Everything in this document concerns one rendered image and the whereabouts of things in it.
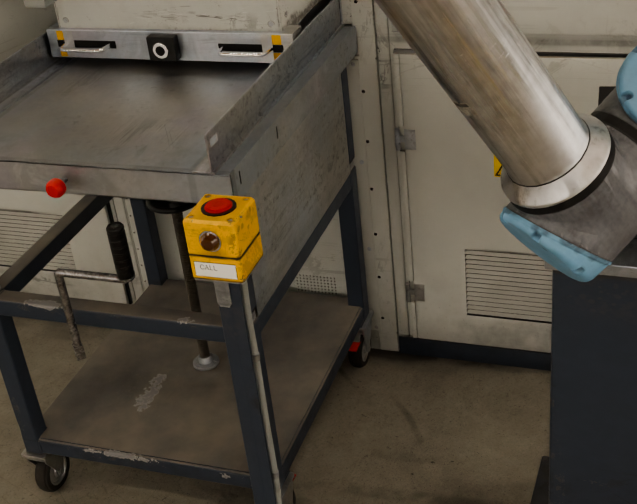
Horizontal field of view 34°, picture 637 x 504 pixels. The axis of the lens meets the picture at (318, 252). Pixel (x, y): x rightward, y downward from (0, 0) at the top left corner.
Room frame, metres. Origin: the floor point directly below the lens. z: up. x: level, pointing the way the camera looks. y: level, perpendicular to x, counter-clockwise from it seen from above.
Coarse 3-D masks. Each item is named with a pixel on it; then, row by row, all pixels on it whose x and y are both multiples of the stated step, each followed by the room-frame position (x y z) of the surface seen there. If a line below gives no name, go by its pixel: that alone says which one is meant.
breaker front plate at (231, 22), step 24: (72, 0) 2.08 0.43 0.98; (96, 0) 2.06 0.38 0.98; (120, 0) 2.04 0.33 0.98; (144, 0) 2.02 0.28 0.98; (168, 0) 2.00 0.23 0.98; (192, 0) 1.98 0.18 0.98; (216, 0) 1.96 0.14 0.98; (240, 0) 1.94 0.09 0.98; (264, 0) 1.92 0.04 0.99; (72, 24) 2.09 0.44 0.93; (96, 24) 2.06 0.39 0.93; (120, 24) 2.04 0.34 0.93; (144, 24) 2.02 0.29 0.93; (168, 24) 2.00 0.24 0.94; (192, 24) 1.98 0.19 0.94; (216, 24) 1.96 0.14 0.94; (240, 24) 1.94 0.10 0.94; (264, 24) 1.92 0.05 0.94
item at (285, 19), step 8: (280, 0) 1.92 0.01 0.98; (288, 0) 1.96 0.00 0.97; (296, 0) 2.00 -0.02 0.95; (304, 0) 2.03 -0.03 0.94; (312, 0) 2.07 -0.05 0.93; (280, 8) 1.92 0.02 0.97; (288, 8) 1.95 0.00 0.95; (296, 8) 1.99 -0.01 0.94; (304, 8) 2.03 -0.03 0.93; (312, 8) 2.07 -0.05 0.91; (280, 16) 1.91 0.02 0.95; (288, 16) 1.95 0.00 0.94; (296, 16) 1.99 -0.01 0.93; (304, 16) 2.03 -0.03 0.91; (280, 24) 1.91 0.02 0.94; (288, 24) 1.94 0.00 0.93; (296, 24) 1.98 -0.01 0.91
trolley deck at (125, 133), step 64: (128, 64) 2.05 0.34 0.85; (192, 64) 2.01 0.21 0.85; (256, 64) 1.96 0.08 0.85; (320, 64) 1.92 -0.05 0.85; (0, 128) 1.79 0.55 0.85; (64, 128) 1.76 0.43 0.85; (128, 128) 1.72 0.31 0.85; (192, 128) 1.69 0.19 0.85; (256, 128) 1.66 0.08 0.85; (128, 192) 1.56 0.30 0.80; (192, 192) 1.52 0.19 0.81
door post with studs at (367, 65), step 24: (360, 0) 2.11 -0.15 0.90; (360, 24) 2.11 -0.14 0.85; (360, 48) 2.11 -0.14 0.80; (360, 72) 2.12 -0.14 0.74; (384, 192) 2.10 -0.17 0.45; (384, 216) 2.11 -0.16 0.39; (384, 240) 2.11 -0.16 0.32; (384, 264) 2.11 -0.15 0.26; (384, 288) 2.11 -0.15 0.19; (384, 312) 2.11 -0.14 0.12; (384, 336) 2.11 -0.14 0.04
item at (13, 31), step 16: (0, 0) 2.23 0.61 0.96; (16, 0) 2.26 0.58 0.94; (0, 16) 2.23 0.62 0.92; (16, 16) 2.25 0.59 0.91; (32, 16) 2.28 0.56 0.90; (48, 16) 2.31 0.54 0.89; (0, 32) 2.22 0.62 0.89; (16, 32) 2.25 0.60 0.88; (32, 32) 2.28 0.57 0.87; (0, 48) 2.21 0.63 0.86; (16, 48) 2.21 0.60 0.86
